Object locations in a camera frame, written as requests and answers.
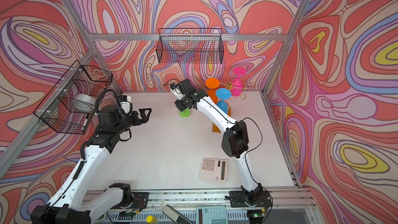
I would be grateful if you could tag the blue wine glass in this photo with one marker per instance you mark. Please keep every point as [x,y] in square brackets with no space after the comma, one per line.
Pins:
[223,94]

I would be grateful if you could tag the black wire basket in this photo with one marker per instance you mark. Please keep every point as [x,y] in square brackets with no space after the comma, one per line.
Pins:
[63,113]
[190,45]

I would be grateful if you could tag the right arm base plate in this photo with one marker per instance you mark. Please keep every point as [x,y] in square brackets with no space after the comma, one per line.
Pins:
[242,199]

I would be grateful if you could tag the black wire basket left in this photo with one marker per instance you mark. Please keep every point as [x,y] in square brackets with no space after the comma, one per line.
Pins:
[63,113]

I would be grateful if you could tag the pink calculator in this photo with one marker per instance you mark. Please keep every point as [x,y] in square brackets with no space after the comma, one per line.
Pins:
[213,169]

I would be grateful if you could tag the marker pen in basket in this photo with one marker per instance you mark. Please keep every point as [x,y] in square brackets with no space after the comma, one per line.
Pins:
[85,123]

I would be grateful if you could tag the black wire basket back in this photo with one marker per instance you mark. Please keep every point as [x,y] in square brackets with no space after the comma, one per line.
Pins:
[190,45]

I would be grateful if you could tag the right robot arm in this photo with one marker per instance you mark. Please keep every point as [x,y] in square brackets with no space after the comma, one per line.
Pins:
[235,135]

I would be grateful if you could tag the teal calculator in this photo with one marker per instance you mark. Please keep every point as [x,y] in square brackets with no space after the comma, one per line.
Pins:
[211,215]

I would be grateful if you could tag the magenta wine glass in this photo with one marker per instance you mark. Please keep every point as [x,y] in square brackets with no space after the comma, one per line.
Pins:
[237,85]

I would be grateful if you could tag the black phone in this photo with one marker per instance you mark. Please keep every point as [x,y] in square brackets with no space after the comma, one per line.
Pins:
[175,216]

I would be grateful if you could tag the silver tape roll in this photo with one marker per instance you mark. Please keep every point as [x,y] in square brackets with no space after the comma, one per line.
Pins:
[85,99]

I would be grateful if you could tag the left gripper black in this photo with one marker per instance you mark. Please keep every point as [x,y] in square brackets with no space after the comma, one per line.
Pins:
[144,118]

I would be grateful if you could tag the orange wine glass rear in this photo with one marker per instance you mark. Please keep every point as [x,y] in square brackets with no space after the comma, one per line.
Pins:
[213,84]

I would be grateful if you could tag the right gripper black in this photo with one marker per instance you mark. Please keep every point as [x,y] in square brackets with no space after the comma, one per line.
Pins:
[181,107]

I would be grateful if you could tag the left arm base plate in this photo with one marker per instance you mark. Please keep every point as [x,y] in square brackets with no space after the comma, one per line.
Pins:
[139,201]

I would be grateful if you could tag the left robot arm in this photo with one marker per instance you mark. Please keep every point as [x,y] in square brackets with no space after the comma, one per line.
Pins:
[116,116]

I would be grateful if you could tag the gold wire rack wooden base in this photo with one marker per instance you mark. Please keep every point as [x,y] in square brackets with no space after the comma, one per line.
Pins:
[246,86]

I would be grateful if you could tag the green wine glass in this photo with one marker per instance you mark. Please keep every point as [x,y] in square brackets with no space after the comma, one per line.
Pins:
[186,113]

